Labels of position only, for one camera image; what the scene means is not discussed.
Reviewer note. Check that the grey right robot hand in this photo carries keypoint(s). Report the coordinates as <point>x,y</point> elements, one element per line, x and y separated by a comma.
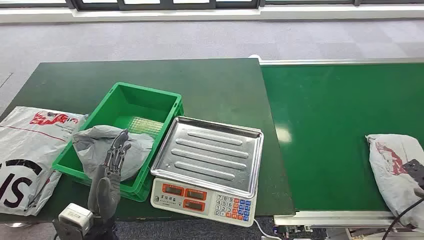
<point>420,192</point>

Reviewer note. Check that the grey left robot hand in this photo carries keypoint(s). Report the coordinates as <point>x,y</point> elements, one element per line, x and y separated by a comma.
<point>106,195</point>

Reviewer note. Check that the grey mailer bag red print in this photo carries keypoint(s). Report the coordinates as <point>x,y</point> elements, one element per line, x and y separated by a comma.
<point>384,172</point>

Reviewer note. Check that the green conveyor belt machine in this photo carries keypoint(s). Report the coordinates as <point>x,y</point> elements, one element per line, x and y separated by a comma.
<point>331,132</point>

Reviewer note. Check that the plain grey mailer bag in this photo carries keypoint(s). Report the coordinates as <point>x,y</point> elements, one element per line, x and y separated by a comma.
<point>92,145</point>

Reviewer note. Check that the large white printed mailer bag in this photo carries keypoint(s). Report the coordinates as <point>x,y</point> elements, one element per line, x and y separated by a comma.
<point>26,149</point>

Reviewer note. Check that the chrome table foot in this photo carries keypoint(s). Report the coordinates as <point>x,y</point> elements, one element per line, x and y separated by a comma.
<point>18,225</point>

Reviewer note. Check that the white electronic scale body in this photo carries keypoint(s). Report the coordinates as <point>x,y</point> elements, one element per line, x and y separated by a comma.
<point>202,212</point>

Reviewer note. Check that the green plastic crate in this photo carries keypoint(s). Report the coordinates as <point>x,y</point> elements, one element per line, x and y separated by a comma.
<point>132,96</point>

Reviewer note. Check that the steel scale tray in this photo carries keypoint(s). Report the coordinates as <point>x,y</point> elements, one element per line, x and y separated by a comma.
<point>205,155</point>

